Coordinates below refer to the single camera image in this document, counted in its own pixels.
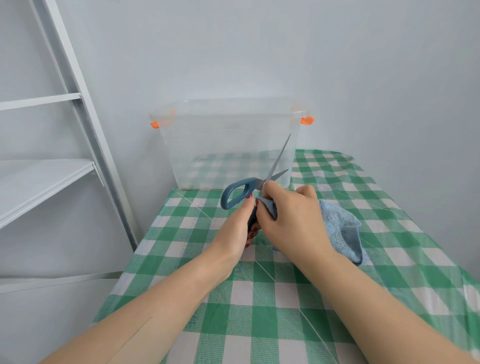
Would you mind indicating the person's right hand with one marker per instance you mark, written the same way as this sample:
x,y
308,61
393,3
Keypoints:
x,y
296,225

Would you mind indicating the person's left hand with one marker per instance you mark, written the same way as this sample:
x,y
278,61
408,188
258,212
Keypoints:
x,y
232,236

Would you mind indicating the blue microfibre cloth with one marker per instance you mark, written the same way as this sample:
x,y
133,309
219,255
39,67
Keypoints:
x,y
343,228

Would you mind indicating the person's left forearm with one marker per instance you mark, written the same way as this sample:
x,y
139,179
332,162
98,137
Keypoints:
x,y
138,322

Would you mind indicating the person's right forearm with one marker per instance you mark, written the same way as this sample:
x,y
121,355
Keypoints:
x,y
382,322

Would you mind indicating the green white checkered tablecloth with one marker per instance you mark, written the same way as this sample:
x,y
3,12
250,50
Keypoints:
x,y
262,311

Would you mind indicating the clear plastic storage box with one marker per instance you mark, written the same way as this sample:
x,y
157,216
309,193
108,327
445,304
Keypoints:
x,y
210,146

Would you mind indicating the white metal shelf rack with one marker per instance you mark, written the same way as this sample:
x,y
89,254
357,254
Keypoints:
x,y
37,180

